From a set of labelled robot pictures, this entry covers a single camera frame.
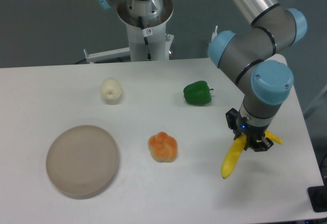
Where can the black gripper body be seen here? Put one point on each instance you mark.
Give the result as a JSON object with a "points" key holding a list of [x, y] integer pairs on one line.
{"points": [[252, 133]]}

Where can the yellow banana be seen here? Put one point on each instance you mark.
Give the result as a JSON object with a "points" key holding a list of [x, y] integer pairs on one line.
{"points": [[232, 156]]}

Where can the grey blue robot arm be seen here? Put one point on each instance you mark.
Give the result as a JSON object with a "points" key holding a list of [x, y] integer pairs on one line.
{"points": [[246, 60]]}

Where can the beige round plate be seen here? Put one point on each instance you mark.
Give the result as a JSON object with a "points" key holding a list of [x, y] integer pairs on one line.
{"points": [[82, 161]]}

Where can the green bell pepper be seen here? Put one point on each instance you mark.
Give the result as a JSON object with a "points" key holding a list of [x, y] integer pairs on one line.
{"points": [[197, 93]]}

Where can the black device at table edge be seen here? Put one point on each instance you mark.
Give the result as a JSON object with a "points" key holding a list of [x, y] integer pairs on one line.
{"points": [[317, 196]]}

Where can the orange bread roll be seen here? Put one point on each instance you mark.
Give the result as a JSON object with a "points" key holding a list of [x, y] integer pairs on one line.
{"points": [[163, 147]]}

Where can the white garlic bulb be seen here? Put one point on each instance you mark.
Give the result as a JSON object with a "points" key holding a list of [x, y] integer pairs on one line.
{"points": [[111, 90]]}

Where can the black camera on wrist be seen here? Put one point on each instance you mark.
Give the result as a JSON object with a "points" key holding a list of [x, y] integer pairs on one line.
{"points": [[231, 117]]}

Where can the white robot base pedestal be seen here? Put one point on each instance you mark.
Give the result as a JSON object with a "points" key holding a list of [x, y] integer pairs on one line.
{"points": [[145, 23]]}

